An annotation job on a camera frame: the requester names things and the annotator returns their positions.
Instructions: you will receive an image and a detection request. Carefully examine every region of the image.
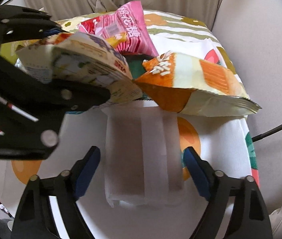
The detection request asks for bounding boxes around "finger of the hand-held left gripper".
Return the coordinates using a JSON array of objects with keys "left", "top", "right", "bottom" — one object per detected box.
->
[
  {"left": 0, "top": 4, "right": 68, "bottom": 48},
  {"left": 0, "top": 47, "right": 111, "bottom": 160}
]

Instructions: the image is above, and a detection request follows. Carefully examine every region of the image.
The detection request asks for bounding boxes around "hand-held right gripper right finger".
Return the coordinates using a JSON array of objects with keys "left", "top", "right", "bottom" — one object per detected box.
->
[{"left": 183, "top": 146, "right": 273, "bottom": 239}]

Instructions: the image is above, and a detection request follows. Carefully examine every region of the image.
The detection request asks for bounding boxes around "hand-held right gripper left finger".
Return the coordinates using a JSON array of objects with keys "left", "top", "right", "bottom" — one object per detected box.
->
[{"left": 11, "top": 146, "right": 101, "bottom": 239}]

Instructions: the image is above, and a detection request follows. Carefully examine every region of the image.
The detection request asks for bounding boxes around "green cardboard box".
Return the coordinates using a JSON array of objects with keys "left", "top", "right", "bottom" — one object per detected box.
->
[{"left": 0, "top": 40, "right": 27, "bottom": 65}]

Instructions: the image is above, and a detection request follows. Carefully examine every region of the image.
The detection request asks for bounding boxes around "cream snack bag purple print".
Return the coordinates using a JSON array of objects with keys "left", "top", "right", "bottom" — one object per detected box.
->
[{"left": 16, "top": 32, "right": 143, "bottom": 105}]

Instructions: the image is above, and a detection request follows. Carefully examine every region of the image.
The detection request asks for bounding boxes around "white fruit-print tablecloth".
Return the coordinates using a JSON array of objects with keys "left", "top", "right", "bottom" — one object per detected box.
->
[{"left": 0, "top": 33, "right": 261, "bottom": 239}]

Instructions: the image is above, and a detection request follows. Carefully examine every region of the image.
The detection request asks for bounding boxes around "white translucent packet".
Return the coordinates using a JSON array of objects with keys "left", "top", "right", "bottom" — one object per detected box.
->
[{"left": 102, "top": 105, "right": 185, "bottom": 208}]

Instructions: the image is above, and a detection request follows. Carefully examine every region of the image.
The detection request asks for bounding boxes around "black curved lamp pole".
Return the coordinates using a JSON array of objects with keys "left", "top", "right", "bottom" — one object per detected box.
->
[{"left": 252, "top": 113, "right": 282, "bottom": 141}]

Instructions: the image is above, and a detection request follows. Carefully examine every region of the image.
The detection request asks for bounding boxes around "orange and cream snack bag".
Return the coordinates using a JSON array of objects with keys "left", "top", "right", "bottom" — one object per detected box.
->
[{"left": 133, "top": 50, "right": 262, "bottom": 117}]

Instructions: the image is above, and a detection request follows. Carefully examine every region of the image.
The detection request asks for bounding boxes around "pink snack bag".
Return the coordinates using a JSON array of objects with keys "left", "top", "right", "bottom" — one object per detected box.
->
[{"left": 77, "top": 1, "right": 159, "bottom": 57}]

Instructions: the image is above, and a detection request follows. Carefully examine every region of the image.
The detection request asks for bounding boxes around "green striped floral blanket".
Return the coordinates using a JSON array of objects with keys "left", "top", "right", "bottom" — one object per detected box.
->
[{"left": 56, "top": 9, "right": 221, "bottom": 45}]

